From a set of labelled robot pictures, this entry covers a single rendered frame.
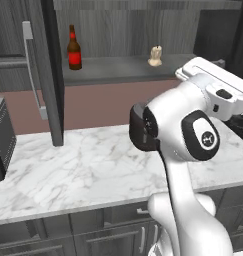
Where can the brown beer bottle red label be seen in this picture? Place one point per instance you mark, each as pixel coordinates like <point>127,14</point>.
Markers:
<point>74,55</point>

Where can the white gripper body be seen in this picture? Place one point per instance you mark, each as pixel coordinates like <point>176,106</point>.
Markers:
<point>209,70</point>

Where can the black hob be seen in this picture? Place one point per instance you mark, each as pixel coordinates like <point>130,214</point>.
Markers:
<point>240,128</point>

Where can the dark grey drawer front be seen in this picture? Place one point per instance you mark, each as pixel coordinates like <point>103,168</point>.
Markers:
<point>121,215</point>
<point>13,233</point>
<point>234,196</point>
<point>238,218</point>

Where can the beige candle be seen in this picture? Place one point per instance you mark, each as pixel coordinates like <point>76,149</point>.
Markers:
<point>156,57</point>

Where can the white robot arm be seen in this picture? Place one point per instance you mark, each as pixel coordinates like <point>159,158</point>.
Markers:
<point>179,133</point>

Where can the dark grey wall cabinet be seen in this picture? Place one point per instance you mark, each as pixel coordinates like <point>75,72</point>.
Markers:
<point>126,30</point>

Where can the dark grey base cabinet door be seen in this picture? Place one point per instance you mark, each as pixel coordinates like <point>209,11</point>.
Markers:
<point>106,243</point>

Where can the black microwave oven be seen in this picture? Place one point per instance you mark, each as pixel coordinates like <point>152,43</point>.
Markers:
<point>2,140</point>

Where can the dark grey open cabinet door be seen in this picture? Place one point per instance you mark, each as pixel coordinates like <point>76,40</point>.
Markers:
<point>52,66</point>

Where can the grey wood wall cabinet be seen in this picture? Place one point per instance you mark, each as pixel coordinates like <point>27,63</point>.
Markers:
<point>8,33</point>

